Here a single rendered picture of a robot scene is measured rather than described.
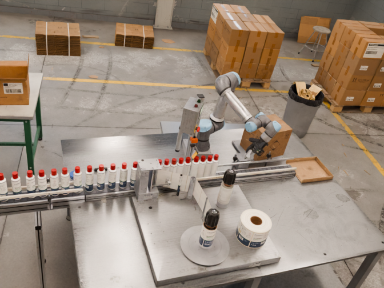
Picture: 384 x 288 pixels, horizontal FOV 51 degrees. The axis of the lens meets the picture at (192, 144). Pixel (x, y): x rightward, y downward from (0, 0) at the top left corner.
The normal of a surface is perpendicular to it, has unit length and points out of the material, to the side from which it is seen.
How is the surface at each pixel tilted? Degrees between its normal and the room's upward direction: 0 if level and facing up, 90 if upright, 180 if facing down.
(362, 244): 0
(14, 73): 89
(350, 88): 92
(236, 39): 90
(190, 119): 90
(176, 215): 0
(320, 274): 1
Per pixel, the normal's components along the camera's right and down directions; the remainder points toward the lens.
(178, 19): 0.18, 0.60
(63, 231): 0.16, -0.80
